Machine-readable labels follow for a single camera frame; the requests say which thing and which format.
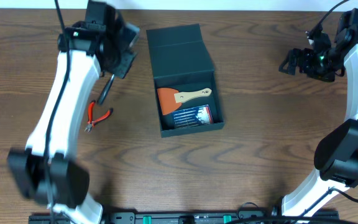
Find black yellow handled screwdriver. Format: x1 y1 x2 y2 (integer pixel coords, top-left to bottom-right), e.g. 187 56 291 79
97 74 115 105

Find black flip-lid box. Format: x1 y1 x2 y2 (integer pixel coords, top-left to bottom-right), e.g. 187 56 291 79
146 24 224 138

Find orange scraper wooden handle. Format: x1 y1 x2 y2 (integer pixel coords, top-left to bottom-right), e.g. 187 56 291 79
157 88 212 115

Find red handled pliers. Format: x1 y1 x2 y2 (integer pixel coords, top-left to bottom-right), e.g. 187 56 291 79
84 100 114 134

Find blue red tool pack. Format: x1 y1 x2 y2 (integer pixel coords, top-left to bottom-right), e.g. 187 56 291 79
172 105 213 129

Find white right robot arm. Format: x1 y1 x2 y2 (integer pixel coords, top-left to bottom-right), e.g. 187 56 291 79
273 8 358 223

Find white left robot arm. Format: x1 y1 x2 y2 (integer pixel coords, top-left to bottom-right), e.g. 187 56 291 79
7 19 140 223

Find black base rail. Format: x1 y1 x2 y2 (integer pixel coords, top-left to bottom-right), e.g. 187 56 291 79
28 209 339 224

